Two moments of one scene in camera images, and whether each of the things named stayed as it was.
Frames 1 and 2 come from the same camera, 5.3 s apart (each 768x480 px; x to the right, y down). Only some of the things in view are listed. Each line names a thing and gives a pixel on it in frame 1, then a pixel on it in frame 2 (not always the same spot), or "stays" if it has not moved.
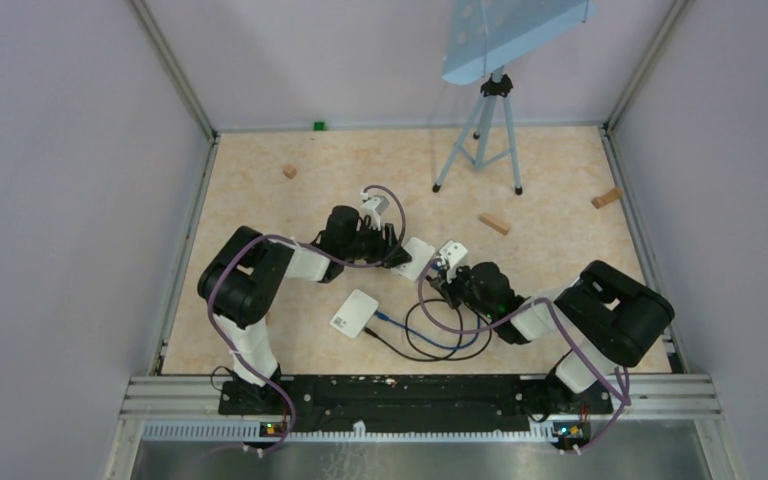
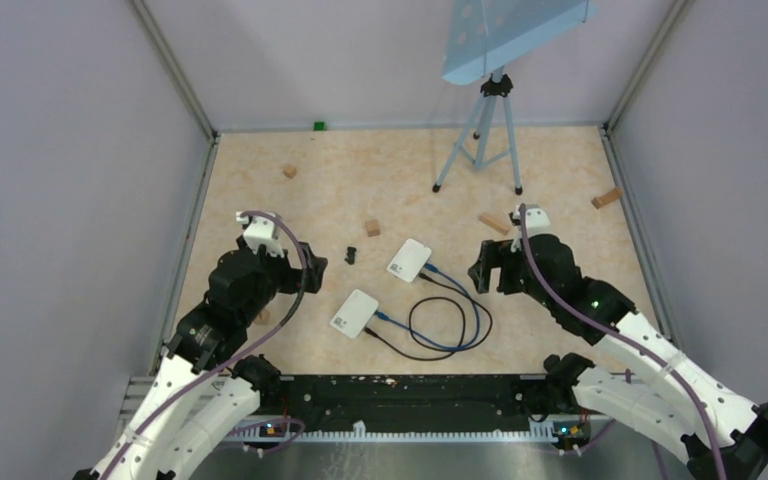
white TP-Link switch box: x=354 y=314 stays
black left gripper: x=389 y=252 → x=294 y=275
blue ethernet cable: x=396 y=321 stays
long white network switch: x=421 y=256 stays
